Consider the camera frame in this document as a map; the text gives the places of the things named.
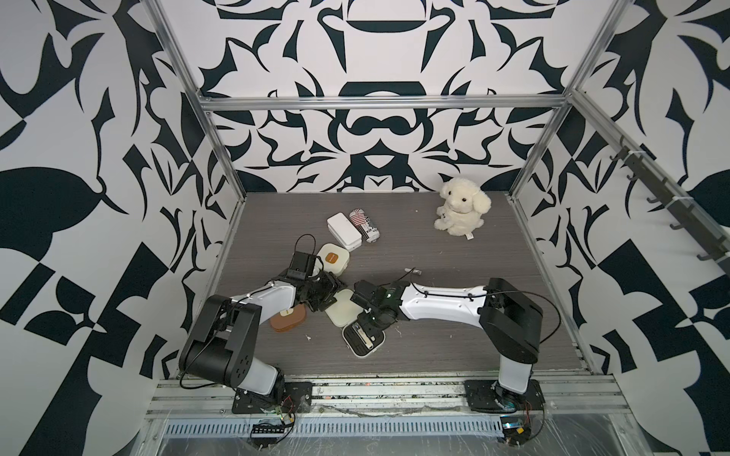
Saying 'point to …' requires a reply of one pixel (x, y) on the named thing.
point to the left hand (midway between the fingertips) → (341, 285)
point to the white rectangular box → (344, 231)
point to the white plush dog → (464, 206)
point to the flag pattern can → (364, 225)
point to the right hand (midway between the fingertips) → (365, 323)
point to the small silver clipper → (415, 271)
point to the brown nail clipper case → (289, 319)
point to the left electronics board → (267, 430)
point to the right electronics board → (516, 433)
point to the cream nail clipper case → (335, 257)
